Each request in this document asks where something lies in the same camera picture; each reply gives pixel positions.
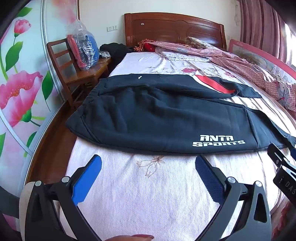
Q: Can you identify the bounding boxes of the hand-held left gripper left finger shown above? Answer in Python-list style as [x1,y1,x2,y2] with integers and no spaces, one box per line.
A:
[24,155,102,241]

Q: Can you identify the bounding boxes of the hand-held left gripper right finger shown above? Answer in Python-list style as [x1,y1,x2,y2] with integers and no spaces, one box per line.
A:
[195,154,273,241]

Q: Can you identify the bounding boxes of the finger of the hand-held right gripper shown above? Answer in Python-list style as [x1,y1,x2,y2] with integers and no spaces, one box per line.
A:
[267,143,296,168]

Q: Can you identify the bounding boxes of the black pants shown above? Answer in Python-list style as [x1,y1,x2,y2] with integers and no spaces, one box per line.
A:
[65,74,296,155]

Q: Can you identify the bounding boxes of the person's left hand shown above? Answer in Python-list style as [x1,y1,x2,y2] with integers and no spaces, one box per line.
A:
[108,235,155,241]

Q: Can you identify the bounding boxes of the bed with pink sheet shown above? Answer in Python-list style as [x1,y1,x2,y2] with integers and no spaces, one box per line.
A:
[60,51,296,241]

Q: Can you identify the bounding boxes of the pink patterned quilt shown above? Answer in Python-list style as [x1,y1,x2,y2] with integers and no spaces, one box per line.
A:
[135,38,296,110]

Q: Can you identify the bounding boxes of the floral wardrobe door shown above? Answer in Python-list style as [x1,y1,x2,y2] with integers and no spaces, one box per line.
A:
[0,0,81,234]

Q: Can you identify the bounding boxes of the wooden chair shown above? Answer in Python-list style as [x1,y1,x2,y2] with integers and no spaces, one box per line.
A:
[46,38,112,110]

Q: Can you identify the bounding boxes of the dark clothes pile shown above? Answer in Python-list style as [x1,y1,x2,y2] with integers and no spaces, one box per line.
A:
[99,42,139,65]

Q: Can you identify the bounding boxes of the plastic bag of clothes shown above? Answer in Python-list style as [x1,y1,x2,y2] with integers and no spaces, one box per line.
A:
[66,20,100,71]

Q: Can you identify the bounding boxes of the pink curtain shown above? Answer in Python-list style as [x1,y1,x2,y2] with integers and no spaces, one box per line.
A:
[239,0,296,67]

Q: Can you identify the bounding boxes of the floral folded blanket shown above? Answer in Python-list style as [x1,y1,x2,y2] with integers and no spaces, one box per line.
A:
[186,36,219,49]

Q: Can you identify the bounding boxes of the red pillow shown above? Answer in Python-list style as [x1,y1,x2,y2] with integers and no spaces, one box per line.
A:
[134,39,159,53]

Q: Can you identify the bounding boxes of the wooden headboard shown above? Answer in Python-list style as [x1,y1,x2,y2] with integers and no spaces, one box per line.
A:
[124,13,227,51]

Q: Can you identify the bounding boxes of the pink bed rail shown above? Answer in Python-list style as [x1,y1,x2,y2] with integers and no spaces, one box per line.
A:
[228,39,296,93]

